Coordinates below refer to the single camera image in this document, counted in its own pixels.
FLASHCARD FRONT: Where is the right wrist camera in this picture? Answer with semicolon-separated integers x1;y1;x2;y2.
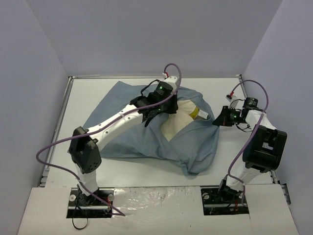
226;94;242;109

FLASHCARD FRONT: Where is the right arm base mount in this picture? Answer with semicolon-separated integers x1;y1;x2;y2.
201;187;249;216

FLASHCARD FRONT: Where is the striped pillowcase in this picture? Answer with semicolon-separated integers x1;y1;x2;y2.
100;87;220;175

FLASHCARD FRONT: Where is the thin black cable loop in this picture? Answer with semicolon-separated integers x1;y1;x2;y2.
71;208;89;230

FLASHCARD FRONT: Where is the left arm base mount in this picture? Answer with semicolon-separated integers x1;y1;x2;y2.
67;188;112;219

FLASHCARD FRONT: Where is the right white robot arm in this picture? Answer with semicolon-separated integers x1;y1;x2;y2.
213;95;287;202

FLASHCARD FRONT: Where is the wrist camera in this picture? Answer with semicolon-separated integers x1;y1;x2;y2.
164;76;179;91
226;94;242;109

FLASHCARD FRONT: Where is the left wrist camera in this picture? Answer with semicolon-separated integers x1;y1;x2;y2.
164;76;179;91

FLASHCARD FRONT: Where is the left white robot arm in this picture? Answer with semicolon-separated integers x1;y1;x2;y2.
68;77;179;205

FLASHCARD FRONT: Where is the white pillow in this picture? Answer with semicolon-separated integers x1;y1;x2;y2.
160;100;210;141

